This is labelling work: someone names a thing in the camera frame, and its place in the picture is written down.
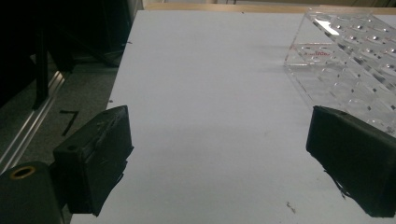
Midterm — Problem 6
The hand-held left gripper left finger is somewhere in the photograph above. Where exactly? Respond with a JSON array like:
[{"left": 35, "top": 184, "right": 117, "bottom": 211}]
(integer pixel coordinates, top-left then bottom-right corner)
[{"left": 52, "top": 105, "right": 134, "bottom": 217}]

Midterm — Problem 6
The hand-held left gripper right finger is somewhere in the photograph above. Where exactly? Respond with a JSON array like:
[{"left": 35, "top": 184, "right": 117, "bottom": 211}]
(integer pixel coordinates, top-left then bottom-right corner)
[{"left": 305, "top": 105, "right": 396, "bottom": 218}]

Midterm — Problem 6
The clear acrylic tube rack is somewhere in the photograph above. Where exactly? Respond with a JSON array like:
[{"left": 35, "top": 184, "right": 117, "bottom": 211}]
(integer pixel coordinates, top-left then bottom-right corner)
[{"left": 283, "top": 8, "right": 396, "bottom": 138}]

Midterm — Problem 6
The black metal stand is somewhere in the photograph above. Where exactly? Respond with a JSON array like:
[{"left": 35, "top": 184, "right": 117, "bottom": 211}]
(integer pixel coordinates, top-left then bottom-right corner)
[{"left": 32, "top": 27, "right": 50, "bottom": 110}]

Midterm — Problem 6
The aluminium floor rail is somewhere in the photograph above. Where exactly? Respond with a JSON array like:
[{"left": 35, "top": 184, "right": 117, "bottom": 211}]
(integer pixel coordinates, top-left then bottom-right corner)
[{"left": 0, "top": 70, "right": 67, "bottom": 174}]

